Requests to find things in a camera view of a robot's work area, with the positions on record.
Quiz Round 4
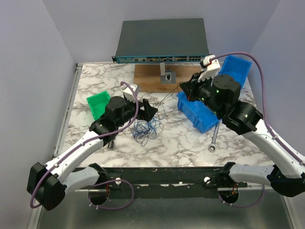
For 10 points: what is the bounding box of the small metal cylinder socket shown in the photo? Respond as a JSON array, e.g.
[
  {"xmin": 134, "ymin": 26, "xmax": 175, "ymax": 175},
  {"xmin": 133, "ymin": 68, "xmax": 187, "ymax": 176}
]
[{"xmin": 107, "ymin": 140, "xmax": 114, "ymax": 149}]

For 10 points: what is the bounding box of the near blue plastic bin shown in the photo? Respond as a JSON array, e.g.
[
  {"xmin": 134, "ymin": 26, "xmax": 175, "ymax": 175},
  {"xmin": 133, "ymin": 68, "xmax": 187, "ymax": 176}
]
[{"xmin": 177, "ymin": 92, "xmax": 218, "ymax": 133}]

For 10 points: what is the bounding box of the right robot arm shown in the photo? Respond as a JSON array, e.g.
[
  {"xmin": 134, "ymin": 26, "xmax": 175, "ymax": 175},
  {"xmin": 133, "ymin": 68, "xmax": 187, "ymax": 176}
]
[{"xmin": 179, "ymin": 73, "xmax": 305, "ymax": 197}]

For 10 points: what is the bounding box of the far blue plastic bin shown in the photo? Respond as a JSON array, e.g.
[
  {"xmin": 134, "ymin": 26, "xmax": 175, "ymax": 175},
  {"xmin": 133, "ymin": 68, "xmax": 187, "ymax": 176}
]
[{"xmin": 219, "ymin": 55, "xmax": 252, "ymax": 88}]

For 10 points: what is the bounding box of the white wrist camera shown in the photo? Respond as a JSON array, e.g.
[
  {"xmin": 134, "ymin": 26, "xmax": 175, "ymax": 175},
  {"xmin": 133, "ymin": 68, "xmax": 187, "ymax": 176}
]
[
  {"xmin": 123, "ymin": 83, "xmax": 141, "ymax": 103},
  {"xmin": 198, "ymin": 55, "xmax": 221, "ymax": 82}
]

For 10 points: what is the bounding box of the brown wooden board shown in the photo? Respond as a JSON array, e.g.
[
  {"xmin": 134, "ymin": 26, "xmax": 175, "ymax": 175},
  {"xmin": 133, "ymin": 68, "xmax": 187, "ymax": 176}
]
[{"xmin": 133, "ymin": 64, "xmax": 201, "ymax": 93}]

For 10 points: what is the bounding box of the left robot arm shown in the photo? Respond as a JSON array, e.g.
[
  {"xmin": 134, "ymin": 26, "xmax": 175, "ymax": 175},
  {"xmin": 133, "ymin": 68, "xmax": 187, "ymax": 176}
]
[{"xmin": 27, "ymin": 96, "xmax": 158, "ymax": 211}]

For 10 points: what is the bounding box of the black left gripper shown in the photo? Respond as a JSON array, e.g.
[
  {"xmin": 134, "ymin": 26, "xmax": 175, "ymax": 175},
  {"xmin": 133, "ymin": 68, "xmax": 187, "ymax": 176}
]
[{"xmin": 116, "ymin": 96, "xmax": 157, "ymax": 128}]

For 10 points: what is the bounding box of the blue plastic bin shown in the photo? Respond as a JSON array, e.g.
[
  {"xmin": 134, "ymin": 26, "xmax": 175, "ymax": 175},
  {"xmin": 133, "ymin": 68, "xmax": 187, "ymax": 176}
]
[
  {"xmin": 219, "ymin": 55, "xmax": 252, "ymax": 88},
  {"xmin": 177, "ymin": 92, "xmax": 218, "ymax": 133}
]

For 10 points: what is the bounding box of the grey network switch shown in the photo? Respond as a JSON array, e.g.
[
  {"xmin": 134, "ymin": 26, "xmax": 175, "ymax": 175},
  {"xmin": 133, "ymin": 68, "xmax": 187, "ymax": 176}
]
[{"xmin": 112, "ymin": 18, "xmax": 209, "ymax": 63}]

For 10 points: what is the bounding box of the silver ratchet wrench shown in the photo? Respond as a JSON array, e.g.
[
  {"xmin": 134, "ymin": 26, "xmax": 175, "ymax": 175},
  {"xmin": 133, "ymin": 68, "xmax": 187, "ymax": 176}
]
[{"xmin": 208, "ymin": 122, "xmax": 220, "ymax": 152}]

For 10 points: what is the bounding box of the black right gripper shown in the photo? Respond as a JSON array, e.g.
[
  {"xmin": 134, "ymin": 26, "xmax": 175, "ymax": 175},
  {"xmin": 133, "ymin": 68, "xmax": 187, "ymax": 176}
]
[{"xmin": 180, "ymin": 70, "xmax": 223, "ymax": 117}]

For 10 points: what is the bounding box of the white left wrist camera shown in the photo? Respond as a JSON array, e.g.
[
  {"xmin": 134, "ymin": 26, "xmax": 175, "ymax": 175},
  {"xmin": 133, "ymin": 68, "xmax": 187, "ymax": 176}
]
[{"xmin": 123, "ymin": 83, "xmax": 141, "ymax": 103}]

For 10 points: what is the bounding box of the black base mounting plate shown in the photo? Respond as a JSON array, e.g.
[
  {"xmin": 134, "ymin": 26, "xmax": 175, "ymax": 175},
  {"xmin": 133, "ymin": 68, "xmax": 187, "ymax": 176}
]
[{"xmin": 90, "ymin": 164, "xmax": 247, "ymax": 199}]

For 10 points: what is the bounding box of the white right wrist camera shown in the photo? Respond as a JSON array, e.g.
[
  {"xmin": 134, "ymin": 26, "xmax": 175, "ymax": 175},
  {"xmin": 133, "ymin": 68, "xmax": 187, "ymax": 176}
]
[{"xmin": 198, "ymin": 55, "xmax": 221, "ymax": 82}]

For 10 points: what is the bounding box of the grey metal bracket fixture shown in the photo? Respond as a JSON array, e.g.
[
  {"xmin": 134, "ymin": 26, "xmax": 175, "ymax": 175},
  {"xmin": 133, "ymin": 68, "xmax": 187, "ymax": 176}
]
[{"xmin": 160, "ymin": 62, "xmax": 176, "ymax": 84}]

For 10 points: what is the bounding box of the aluminium frame rail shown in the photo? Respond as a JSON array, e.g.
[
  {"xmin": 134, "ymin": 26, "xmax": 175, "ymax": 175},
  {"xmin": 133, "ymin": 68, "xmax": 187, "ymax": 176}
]
[{"xmin": 29, "ymin": 63, "xmax": 292, "ymax": 229}]

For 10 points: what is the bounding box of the green plastic bin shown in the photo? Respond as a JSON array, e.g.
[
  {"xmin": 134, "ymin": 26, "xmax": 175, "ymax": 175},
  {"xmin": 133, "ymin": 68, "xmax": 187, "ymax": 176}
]
[{"xmin": 86, "ymin": 91, "xmax": 110, "ymax": 120}]

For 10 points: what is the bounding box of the light blue thin cable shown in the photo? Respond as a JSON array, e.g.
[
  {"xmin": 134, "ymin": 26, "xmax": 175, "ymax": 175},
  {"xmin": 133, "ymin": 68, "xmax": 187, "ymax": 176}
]
[{"xmin": 133, "ymin": 104, "xmax": 167, "ymax": 141}]

